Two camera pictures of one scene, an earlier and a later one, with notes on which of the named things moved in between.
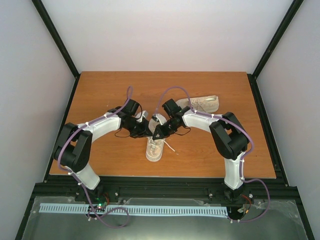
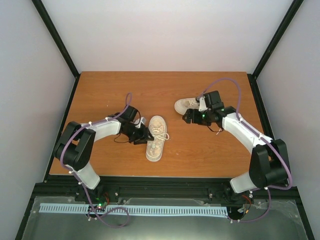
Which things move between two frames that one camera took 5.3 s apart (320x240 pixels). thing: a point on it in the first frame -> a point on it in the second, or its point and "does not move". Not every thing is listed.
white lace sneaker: x=154 y=148 does not move
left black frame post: x=59 y=43 does not move
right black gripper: x=162 y=133 -> x=189 y=113
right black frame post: x=287 y=19 does not move
